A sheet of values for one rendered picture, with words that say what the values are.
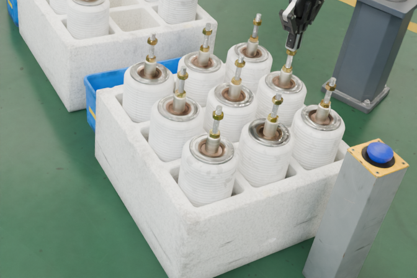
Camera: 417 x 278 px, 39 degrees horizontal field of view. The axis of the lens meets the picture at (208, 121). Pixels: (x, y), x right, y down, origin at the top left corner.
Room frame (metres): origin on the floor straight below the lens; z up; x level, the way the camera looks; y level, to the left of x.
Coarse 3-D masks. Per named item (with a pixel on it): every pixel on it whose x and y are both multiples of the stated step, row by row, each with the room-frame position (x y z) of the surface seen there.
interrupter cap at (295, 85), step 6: (276, 72) 1.02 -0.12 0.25; (270, 78) 0.99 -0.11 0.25; (276, 78) 1.00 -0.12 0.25; (294, 78) 1.01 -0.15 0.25; (270, 84) 0.97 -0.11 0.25; (276, 84) 0.98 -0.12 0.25; (294, 84) 0.99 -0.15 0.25; (300, 84) 0.99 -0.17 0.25; (276, 90) 0.95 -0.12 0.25; (282, 90) 0.96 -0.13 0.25; (288, 90) 0.96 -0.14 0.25; (294, 90) 0.97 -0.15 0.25; (300, 90) 0.97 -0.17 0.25
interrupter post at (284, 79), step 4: (280, 72) 0.99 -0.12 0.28; (284, 72) 0.98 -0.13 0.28; (280, 76) 0.98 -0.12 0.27; (284, 76) 0.98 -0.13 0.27; (288, 76) 0.98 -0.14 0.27; (280, 80) 0.98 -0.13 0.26; (284, 80) 0.98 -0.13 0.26; (288, 80) 0.98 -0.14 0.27; (280, 84) 0.98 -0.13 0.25; (284, 84) 0.98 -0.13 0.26; (288, 84) 0.98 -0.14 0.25
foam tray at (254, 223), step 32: (224, 64) 1.13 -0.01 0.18; (96, 96) 0.95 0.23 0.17; (96, 128) 0.95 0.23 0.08; (128, 128) 0.85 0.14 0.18; (128, 160) 0.82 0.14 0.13; (160, 160) 0.78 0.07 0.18; (128, 192) 0.82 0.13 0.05; (160, 192) 0.72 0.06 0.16; (256, 192) 0.74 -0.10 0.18; (288, 192) 0.76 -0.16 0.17; (320, 192) 0.81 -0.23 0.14; (160, 224) 0.71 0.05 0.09; (192, 224) 0.65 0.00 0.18; (224, 224) 0.69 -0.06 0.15; (256, 224) 0.73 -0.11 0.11; (288, 224) 0.78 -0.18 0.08; (160, 256) 0.70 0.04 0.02; (192, 256) 0.66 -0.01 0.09; (224, 256) 0.70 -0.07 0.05; (256, 256) 0.74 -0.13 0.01
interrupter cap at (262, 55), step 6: (246, 42) 1.12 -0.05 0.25; (234, 48) 1.08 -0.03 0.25; (240, 48) 1.09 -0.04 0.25; (258, 48) 1.10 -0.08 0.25; (264, 48) 1.10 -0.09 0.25; (246, 54) 1.07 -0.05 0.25; (258, 54) 1.08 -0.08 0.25; (264, 54) 1.08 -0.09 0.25; (246, 60) 1.04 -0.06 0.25; (252, 60) 1.05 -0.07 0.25; (258, 60) 1.05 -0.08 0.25; (264, 60) 1.06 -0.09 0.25
